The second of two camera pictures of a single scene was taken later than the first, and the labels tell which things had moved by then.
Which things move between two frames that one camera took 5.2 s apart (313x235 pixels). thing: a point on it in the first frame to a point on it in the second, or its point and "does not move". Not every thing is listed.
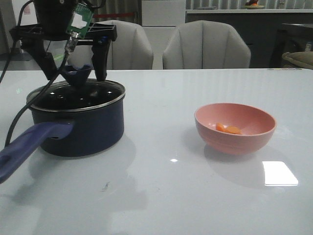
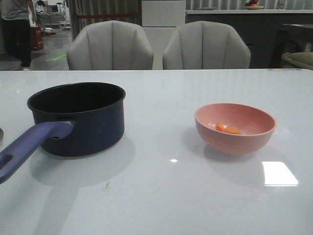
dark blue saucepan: [82, 119] does not move
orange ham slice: [233, 129] does not move
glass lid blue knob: [77, 75] to [1, 134]
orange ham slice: [219, 127] does not move
